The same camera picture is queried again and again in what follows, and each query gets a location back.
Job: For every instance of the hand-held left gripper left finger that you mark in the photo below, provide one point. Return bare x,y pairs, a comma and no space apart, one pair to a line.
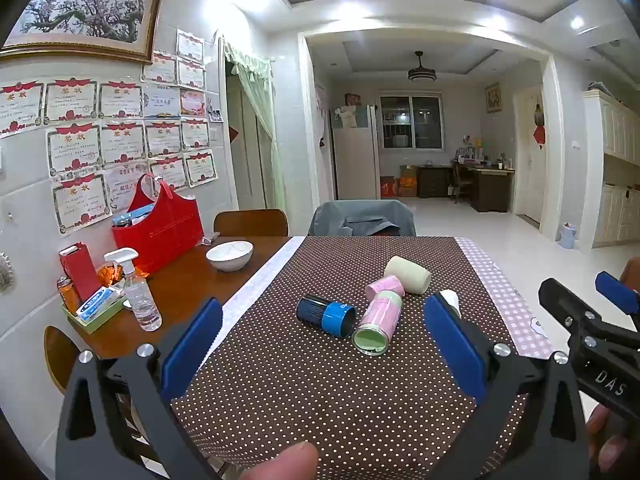
192,350

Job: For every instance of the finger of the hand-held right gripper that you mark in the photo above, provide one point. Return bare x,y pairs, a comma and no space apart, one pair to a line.
560,296
617,291

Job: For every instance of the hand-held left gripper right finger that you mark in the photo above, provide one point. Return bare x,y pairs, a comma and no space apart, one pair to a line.
455,350

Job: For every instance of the white cup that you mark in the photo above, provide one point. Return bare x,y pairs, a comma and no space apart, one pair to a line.
451,300

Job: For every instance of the pink and green cup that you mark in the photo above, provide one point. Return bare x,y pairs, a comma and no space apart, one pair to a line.
379,325

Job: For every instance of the cream cup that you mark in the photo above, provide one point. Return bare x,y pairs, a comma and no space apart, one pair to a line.
407,272

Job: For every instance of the small pink cup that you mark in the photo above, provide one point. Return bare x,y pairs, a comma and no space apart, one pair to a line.
384,287

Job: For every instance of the blue cup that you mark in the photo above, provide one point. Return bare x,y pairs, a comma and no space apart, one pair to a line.
325,316

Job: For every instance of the person's right hand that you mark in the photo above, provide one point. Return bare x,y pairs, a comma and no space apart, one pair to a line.
607,440

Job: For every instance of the person's left hand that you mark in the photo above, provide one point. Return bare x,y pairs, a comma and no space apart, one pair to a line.
280,465

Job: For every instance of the pink checked cloth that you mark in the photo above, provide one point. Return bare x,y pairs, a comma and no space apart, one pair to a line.
505,300

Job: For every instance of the light blue trash bin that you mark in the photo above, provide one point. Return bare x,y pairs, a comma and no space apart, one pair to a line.
567,236

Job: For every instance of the clear spray bottle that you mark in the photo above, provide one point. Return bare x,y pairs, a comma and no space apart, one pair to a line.
140,300

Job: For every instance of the green tray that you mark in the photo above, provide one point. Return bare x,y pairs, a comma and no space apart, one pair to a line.
97,321

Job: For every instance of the white bowl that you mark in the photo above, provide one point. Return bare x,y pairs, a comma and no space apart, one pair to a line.
230,256

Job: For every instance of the blue and white tissue pack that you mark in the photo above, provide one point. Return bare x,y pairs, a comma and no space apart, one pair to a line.
100,302

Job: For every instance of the orange snack packet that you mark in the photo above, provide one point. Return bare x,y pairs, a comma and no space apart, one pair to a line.
109,275

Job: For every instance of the red felt bag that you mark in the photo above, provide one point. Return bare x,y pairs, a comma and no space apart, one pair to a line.
160,235

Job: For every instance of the dark wooden desk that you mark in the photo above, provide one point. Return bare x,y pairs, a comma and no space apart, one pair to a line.
490,187

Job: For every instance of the white door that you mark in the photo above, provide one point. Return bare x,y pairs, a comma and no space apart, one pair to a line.
527,170

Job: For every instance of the wooden chair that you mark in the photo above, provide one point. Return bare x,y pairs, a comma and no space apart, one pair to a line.
250,223
60,355

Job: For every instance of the orange can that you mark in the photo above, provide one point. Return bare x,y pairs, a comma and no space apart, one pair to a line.
69,295

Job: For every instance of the small red box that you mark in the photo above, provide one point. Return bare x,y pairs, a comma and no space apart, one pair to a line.
82,270

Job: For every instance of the brown dotted tablecloth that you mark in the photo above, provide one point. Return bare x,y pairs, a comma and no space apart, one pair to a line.
320,400

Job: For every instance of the dark desk chair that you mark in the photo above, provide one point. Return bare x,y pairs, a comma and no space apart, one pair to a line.
461,185

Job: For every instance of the grey cloth covered chair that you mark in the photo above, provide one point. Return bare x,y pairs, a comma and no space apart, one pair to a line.
360,217

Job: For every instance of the dark low cabinet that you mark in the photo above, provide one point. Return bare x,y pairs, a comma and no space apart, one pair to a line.
435,182

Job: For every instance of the red door ornament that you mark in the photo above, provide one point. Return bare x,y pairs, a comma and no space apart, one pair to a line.
539,127

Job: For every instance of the orange cardboard box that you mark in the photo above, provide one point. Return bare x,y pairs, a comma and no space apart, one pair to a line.
408,182

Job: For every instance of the red cardboard box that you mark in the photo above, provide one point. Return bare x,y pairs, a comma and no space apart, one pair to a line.
389,187

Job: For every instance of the white refrigerator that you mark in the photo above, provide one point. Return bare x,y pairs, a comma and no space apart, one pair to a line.
355,160

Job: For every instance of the window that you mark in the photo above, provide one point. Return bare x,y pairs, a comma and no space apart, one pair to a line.
411,121

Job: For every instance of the ceiling fan lamp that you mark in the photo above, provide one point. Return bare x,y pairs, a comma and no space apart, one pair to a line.
422,74

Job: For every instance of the green door curtain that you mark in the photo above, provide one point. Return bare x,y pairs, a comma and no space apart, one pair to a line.
257,90

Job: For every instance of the framed blossom painting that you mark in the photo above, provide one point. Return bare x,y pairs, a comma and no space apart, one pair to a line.
85,10

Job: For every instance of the white wall cabinet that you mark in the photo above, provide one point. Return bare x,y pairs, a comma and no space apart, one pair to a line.
617,200

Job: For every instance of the framed wall picture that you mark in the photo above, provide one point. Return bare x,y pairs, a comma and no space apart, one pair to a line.
492,98

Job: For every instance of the group of wall certificates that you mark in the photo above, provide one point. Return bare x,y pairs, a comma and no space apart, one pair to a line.
120,130

